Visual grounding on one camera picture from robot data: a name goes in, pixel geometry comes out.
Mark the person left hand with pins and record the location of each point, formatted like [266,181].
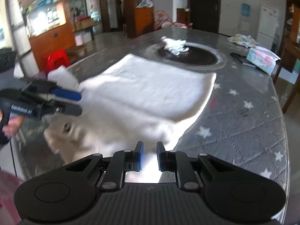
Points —
[13,126]

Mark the black flat remote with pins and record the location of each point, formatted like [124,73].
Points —
[242,60]

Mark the red plastic stool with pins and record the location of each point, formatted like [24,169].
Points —
[55,60]

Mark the cream fleece garment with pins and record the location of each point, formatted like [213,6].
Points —
[133,100]

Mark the dark wooden door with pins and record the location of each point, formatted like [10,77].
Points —
[205,14]

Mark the small white baby garment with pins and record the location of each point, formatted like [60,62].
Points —
[174,47]

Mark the tissue pack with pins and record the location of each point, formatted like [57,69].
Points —
[263,58]

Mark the orange glass display cabinet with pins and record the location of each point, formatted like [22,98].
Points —
[48,26]

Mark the water dispenser with bottle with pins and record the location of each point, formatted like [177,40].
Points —
[244,23]

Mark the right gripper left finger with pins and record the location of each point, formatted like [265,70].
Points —
[122,162]

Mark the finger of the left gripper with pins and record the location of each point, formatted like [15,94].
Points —
[69,109]
[66,94]

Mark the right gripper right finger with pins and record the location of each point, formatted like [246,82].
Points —
[178,163]

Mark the floral patterned cloth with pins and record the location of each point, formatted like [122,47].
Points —
[242,40]

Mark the pink play tent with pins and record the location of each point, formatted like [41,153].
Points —
[162,20]

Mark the brown wooden shelf cabinet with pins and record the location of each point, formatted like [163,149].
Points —
[138,17]

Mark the white refrigerator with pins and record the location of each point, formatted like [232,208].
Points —
[267,25]

